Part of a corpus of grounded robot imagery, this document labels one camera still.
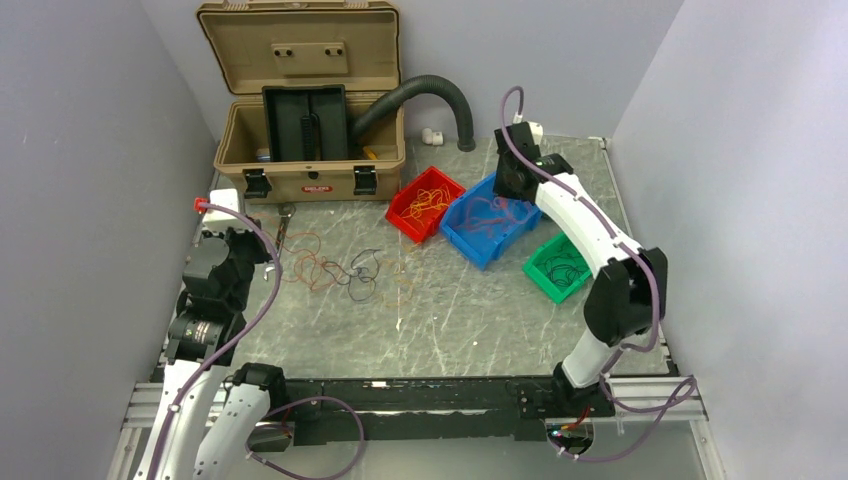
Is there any purple wire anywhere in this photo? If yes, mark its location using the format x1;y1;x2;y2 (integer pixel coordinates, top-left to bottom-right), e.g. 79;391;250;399
537;238;588;289
324;248;386;304

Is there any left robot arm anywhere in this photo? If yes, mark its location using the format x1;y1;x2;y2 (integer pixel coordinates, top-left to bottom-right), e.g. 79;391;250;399
135;228;288;479

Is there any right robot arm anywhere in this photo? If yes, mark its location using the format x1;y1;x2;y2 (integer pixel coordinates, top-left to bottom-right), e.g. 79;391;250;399
494;122;668;415

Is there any silver wrench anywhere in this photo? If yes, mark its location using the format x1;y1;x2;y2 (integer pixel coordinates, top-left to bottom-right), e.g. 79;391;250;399
275;202;296;255

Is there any blue plastic bin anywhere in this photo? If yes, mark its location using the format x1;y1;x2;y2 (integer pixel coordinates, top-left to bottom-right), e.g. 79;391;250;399
439;173;542;271

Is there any white pipe fitting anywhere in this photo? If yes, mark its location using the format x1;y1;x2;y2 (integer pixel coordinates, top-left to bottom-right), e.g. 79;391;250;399
421;128;444;146

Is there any green plastic bin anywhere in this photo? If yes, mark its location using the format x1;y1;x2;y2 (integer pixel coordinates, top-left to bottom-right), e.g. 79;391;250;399
522;233;591;304

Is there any red plastic bin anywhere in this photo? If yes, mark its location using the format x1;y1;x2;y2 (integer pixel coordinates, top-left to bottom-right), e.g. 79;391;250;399
385;166;466;244

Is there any black toolbox tray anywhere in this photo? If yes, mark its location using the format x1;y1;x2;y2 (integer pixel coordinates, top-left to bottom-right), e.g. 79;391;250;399
262;84;349;162

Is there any yellow tool in toolbox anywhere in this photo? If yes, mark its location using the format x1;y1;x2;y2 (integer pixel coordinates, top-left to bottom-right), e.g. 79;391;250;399
362;147;378;160

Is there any tan plastic toolbox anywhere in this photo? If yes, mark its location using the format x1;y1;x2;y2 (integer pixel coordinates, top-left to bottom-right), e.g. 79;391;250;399
196;1;406;204

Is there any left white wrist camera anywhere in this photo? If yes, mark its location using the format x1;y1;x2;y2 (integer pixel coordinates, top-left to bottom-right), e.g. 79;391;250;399
193;188;247;243

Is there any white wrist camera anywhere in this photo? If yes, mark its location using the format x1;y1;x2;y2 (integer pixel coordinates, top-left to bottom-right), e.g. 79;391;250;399
193;188;247;243
512;115;544;144

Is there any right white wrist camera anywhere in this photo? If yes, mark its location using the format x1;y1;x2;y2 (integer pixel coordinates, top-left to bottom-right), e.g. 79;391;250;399
512;115;544;144

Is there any black corrugated hose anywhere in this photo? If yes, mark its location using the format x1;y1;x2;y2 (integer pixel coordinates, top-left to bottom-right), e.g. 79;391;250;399
351;74;478;154

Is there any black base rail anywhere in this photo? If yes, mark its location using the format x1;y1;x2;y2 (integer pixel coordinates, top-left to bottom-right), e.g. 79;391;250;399
260;375;615;446

